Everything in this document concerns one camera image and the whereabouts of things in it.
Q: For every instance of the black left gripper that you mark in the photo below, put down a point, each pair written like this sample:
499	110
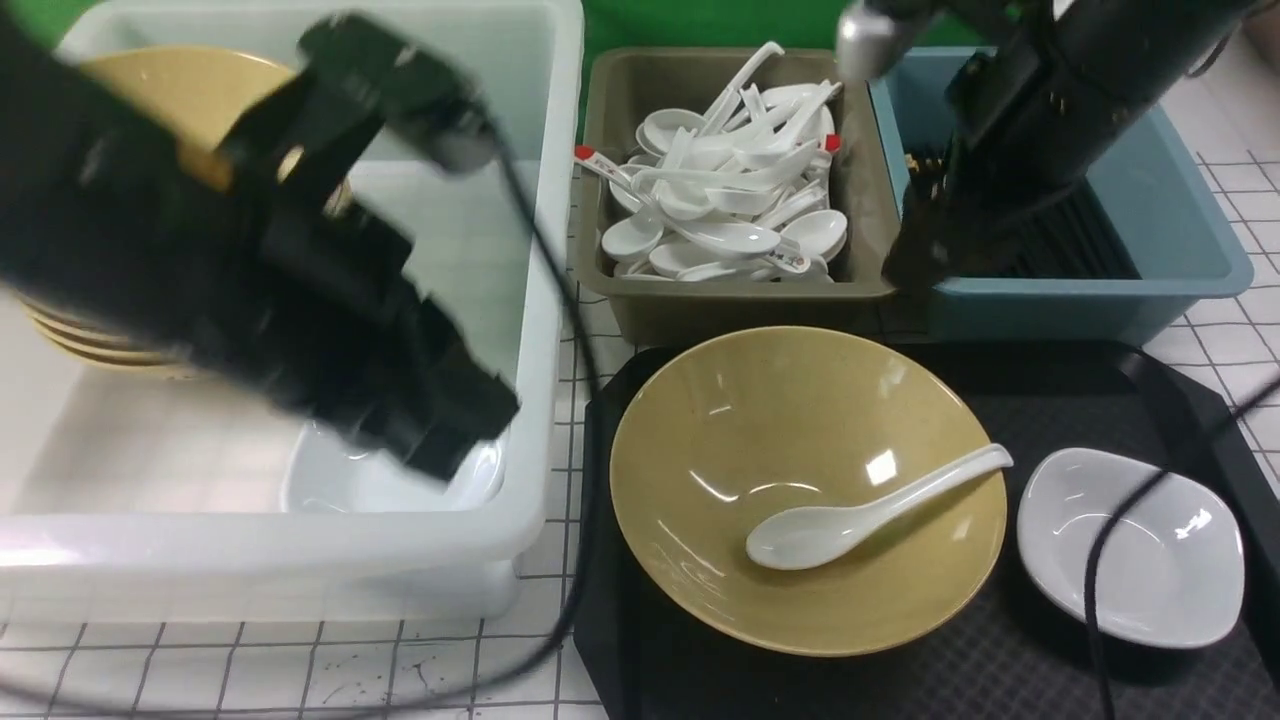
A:
226	256

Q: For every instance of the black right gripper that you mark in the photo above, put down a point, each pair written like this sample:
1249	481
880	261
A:
1032	119

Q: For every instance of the yellow noodle bowl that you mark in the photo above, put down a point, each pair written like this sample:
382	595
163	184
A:
762	421

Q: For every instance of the white sauce dish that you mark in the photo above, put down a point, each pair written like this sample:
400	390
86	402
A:
1172	575

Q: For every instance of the white ceramic soup spoon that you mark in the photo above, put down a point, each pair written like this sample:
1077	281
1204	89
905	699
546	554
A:
811	536

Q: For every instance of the silver right arm link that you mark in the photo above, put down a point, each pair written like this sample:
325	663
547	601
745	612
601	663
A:
873	36

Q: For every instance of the bundle of black chopsticks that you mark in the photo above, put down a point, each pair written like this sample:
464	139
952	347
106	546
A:
1072	240

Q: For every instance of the blue chopstick bin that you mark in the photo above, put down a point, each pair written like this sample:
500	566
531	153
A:
1165	217

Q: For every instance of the stack of yellow bowls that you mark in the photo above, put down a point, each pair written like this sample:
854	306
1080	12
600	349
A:
200	91

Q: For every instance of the white dish in tub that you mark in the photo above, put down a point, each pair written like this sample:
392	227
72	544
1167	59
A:
326	475

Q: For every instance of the large translucent white tub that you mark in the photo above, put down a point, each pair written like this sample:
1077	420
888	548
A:
134	499

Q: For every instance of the pile of white spoons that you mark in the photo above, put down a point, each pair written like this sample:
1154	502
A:
737	192

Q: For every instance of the red patterned white spoon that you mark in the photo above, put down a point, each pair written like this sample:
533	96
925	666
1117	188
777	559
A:
605	168

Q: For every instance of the black serving tray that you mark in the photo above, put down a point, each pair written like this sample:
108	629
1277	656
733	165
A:
1009	654

